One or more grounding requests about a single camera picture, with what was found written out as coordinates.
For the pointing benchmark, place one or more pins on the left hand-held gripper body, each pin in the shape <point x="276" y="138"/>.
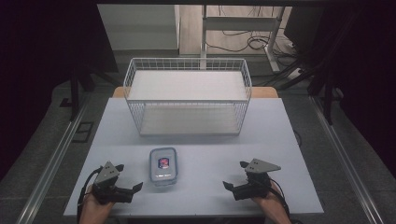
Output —
<point x="107" y="179"/>

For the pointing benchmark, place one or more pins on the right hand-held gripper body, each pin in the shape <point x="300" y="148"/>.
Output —
<point x="257" y="183"/>

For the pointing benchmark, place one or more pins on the clear plastic food container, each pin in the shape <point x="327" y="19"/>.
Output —
<point x="163" y="166"/>

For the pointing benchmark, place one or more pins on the person's right hand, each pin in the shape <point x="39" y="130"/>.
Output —
<point x="270" y="202"/>

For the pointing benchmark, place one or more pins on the person's left hand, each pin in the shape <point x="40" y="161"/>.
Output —
<point x="95" y="209"/>

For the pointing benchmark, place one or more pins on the wooden table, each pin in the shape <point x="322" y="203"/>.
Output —
<point x="264" y="92"/>

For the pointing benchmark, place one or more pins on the black stand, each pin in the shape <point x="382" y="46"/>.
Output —
<point x="74" y="93"/>
<point x="327" y="93"/>

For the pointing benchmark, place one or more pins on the white cabinet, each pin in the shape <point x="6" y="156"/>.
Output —
<point x="140" y="26"/>

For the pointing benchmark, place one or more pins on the metal floor rail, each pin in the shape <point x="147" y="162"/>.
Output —
<point x="51" y="166"/>
<point x="345" y="161"/>

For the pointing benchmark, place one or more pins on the white metal desk frame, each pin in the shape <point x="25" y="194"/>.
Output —
<point x="239" y="23"/>

